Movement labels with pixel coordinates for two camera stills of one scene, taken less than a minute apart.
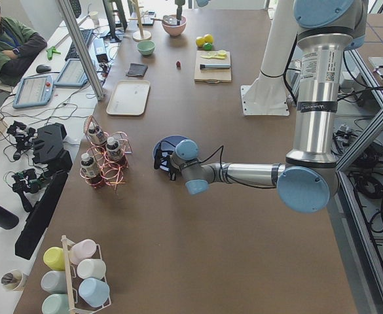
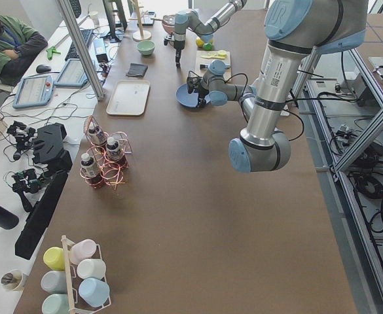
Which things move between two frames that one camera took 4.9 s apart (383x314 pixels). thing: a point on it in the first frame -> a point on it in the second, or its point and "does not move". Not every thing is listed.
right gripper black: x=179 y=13 -> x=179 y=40
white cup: x=91 y=267 does not move
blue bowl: x=167 y=144 -> x=190 y=99
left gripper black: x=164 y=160 -> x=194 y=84
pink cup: x=81 y=250 does not move
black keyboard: x=72 y=53 does not move
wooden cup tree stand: x=140 y=35 does not move
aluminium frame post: x=78 y=36 does not move
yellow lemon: x=200 y=41 does not move
